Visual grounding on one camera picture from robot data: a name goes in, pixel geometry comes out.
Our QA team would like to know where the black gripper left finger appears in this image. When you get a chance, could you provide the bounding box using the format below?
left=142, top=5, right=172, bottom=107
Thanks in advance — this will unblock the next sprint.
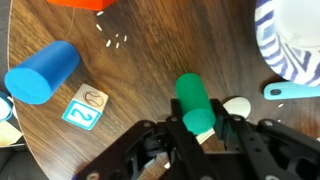
left=165, top=99, right=217, bottom=180

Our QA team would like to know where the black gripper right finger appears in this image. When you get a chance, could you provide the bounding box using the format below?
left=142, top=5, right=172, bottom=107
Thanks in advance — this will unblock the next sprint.
left=210, top=99, right=298, bottom=180

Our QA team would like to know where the green cylindrical block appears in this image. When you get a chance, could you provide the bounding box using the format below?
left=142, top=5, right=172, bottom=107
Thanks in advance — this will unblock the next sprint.
left=175, top=73, right=216, bottom=135

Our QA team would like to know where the blue cylindrical block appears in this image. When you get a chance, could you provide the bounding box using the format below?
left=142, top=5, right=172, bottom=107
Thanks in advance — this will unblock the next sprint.
left=4, top=40, right=80, bottom=105

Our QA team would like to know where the red cube block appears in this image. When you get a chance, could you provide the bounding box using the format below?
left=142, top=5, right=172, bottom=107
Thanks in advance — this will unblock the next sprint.
left=46, top=0, right=117, bottom=11

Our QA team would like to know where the number two wooden block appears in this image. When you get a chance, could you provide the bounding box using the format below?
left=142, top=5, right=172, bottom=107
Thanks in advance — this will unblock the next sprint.
left=62, top=84, right=109, bottom=130

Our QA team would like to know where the white plastic spoon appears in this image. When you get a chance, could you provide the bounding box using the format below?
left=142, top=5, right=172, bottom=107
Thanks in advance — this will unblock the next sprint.
left=194, top=96, right=252, bottom=145

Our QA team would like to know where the large teal measuring cup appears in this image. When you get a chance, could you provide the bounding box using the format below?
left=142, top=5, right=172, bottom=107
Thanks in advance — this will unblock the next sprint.
left=263, top=82, right=320, bottom=100

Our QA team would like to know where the blue patterned paper plate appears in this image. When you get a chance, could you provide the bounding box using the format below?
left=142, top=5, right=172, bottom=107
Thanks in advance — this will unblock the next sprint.
left=254, top=0, right=320, bottom=87

